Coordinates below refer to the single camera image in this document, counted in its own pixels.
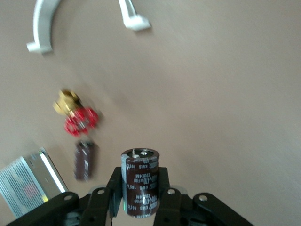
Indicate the brown table cover mat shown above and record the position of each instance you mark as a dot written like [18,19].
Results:
[211,94]

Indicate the brass valve red handwheel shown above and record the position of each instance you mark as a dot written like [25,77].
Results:
[77,120]

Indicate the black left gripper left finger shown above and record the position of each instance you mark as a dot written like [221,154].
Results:
[102,207]

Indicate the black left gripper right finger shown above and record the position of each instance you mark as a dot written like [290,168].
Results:
[168,207]

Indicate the perforated metal power supply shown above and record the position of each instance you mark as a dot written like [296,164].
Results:
[26,179]

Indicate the white curved plastic bracket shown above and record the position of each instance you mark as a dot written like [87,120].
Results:
[41,28]

